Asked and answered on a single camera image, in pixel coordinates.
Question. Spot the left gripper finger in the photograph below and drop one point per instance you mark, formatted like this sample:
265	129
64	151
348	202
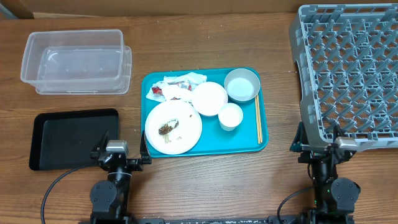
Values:
144	152
101	145

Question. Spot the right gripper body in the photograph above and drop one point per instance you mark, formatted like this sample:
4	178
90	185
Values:
312	152

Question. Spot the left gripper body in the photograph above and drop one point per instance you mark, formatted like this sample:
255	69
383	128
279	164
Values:
135	165

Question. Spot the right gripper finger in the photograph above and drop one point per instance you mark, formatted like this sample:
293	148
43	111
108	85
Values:
337	132
300	138

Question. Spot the wooden chopstick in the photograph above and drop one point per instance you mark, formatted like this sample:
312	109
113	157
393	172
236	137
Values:
258	122

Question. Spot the small white cup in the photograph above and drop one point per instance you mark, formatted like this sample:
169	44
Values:
230	116

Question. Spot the grey ceramic bowl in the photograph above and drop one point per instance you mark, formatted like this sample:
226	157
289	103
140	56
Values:
242	84

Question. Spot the small pink plate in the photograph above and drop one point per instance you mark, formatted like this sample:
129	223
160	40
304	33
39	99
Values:
208	98

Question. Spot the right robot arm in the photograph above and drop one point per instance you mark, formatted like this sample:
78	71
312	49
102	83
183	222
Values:
335	196

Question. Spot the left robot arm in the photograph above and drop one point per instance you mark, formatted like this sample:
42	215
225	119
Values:
110	197

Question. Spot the grey dishwasher rack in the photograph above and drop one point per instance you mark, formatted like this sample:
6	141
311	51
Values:
346	55

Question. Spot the brown food scrap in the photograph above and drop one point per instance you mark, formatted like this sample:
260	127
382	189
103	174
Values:
168	126

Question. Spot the large white dinner plate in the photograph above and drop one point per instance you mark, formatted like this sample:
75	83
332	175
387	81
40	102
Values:
183	137

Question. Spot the black plastic tray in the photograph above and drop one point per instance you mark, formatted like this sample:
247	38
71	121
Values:
64	140

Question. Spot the teal serving tray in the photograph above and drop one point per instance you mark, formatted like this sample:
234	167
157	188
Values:
214	140

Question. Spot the red sauce packet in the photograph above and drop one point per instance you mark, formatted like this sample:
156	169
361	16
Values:
156	90

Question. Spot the crumpled white napkin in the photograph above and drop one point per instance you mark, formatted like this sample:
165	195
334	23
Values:
177	88

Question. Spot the clear plastic storage bin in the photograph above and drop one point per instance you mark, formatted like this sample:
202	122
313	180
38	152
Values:
77	62

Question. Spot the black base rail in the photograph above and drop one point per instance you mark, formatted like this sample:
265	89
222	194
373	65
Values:
290	219

